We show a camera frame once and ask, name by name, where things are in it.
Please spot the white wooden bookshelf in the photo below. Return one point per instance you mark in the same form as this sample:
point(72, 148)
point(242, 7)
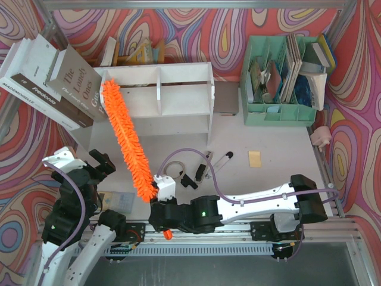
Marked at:
point(167, 99)

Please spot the mint green desk organizer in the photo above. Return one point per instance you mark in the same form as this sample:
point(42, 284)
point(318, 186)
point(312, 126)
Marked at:
point(262, 78)

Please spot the white book Mademoiselle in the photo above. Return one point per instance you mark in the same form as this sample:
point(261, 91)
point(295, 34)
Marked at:
point(33, 59)

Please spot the black T-shaped plastic part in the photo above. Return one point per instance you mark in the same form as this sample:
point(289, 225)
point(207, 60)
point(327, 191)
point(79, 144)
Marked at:
point(186, 181)

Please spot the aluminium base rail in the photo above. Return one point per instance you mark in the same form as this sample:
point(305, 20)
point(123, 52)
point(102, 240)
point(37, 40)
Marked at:
point(243, 237)

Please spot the black white stapler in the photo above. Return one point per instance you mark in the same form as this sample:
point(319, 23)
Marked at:
point(202, 168)

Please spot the wooden rack with books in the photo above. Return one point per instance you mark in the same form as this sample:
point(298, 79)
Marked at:
point(145, 53)

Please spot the orange microfiber duster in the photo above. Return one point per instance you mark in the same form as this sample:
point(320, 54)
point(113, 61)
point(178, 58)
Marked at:
point(128, 140)

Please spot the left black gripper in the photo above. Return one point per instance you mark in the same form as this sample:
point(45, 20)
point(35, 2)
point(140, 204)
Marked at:
point(97, 166)

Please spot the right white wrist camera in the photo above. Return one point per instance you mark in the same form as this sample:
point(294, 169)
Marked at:
point(166, 187)

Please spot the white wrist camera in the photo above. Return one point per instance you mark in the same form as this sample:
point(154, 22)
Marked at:
point(65, 159)
point(166, 187)

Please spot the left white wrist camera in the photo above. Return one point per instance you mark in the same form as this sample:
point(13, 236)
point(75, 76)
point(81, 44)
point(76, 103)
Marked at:
point(65, 159)

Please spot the grey notebook with pencil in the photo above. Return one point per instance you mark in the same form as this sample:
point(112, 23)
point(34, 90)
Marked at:
point(226, 98)

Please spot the yellow sticky note pad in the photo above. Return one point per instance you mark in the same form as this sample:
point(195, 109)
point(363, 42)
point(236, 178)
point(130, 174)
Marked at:
point(254, 159)

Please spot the brown book Fredonia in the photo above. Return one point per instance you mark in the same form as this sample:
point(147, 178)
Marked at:
point(62, 105)

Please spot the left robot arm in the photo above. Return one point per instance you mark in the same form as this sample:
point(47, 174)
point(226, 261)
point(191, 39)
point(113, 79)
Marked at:
point(70, 216)

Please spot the white marker black cap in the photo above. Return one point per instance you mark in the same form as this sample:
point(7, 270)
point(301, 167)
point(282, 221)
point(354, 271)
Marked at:
point(219, 164)

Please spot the white paperback book stack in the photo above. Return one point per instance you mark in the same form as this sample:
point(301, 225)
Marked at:
point(310, 89)

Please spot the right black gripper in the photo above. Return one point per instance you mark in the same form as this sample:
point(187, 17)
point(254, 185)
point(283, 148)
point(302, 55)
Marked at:
point(156, 215)

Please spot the grey book The Lonely Ones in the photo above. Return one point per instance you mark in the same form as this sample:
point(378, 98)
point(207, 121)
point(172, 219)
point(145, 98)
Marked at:
point(77, 81)

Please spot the pink piggy figurine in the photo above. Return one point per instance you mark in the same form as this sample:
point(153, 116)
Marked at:
point(321, 137)

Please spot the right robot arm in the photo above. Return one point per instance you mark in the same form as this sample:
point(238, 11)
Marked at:
point(291, 204)

